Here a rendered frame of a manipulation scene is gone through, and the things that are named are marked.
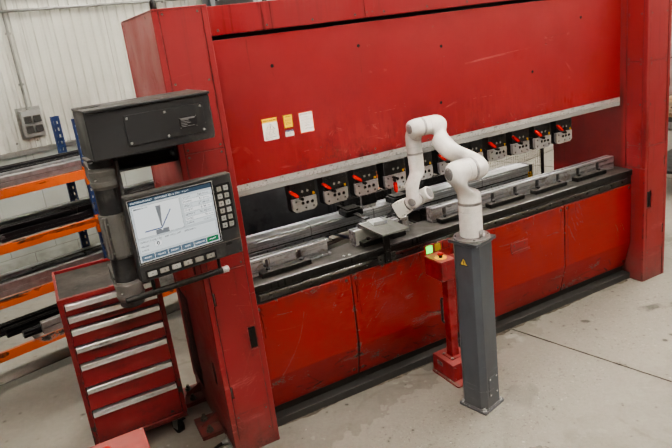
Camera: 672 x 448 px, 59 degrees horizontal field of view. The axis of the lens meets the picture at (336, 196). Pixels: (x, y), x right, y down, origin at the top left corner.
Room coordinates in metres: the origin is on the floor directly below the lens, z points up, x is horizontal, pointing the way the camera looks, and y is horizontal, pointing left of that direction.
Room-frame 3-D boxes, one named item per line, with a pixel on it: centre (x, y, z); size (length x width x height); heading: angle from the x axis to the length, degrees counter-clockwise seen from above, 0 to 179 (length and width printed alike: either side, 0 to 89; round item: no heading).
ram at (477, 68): (3.70, -0.77, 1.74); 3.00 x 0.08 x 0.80; 116
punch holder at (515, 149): (3.93, -1.25, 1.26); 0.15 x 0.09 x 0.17; 116
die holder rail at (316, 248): (3.18, 0.31, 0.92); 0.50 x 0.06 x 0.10; 116
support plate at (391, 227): (3.28, -0.25, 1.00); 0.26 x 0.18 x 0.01; 26
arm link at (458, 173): (2.92, -0.65, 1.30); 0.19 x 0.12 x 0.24; 115
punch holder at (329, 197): (3.32, 0.01, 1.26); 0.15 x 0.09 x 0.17; 116
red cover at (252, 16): (3.69, -0.78, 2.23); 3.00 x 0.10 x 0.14; 116
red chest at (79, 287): (3.08, 1.31, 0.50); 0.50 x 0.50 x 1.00; 26
